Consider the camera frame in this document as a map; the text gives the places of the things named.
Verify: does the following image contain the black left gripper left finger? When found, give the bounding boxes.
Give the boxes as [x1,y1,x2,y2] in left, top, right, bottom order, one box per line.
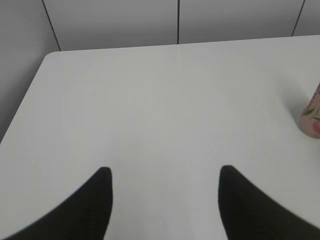
[6,167,113,240]

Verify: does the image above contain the pink peach tea bottle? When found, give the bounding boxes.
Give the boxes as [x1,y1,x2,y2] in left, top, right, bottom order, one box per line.
[299,85,320,139]

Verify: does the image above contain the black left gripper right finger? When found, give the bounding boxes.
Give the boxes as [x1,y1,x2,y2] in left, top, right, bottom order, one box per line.
[218,165,320,240]

